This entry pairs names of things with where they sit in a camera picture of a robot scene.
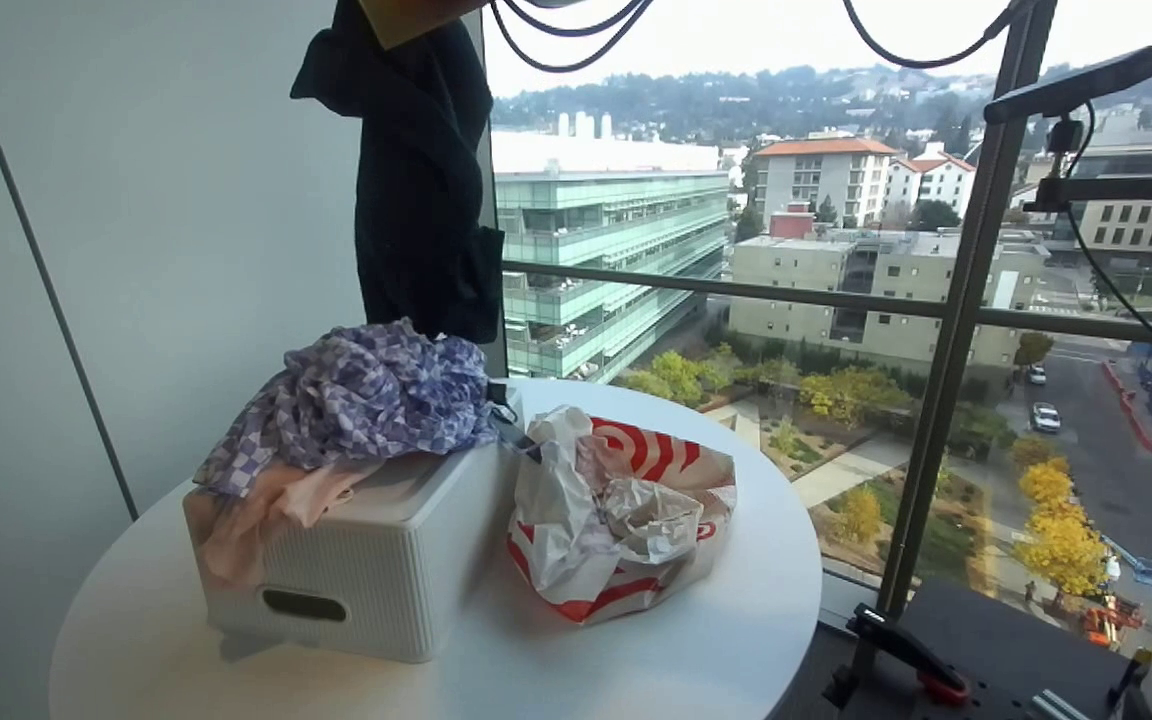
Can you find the dark navy clothing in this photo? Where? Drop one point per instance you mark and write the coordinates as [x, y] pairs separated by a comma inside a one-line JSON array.
[[418, 200]]

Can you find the purple floral clothing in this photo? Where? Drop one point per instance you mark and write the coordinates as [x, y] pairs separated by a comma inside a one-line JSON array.
[[349, 402]]

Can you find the white red plastic shopping bag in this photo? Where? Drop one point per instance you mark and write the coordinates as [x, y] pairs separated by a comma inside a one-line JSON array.
[[602, 533]]

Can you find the white plastic storage container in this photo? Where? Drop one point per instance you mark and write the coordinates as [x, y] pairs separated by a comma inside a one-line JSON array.
[[376, 560]]

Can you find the pink cloth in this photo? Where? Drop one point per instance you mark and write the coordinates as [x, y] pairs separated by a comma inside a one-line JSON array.
[[298, 494]]

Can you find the metal window rail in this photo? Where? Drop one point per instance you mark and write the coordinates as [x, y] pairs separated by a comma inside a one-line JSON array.
[[800, 292]]

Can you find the metal camera stand pole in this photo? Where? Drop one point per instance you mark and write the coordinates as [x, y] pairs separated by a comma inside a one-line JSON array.
[[970, 292]]

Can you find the black clamp bracket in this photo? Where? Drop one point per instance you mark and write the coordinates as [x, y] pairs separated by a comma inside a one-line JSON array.
[[1139, 189]]

